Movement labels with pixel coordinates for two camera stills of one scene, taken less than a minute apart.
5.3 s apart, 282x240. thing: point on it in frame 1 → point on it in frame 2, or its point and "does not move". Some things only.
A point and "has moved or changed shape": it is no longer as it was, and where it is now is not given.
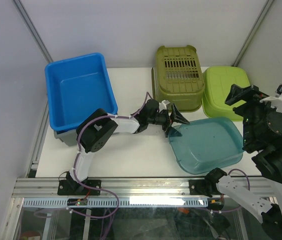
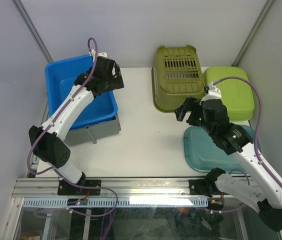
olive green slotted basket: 176,77 does not move
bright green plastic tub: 217,82 does not move
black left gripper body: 163,120 → 115,83
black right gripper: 237,92 → 191,104
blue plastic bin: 76,88 does not move
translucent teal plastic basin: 213,144 has moved or changed shape
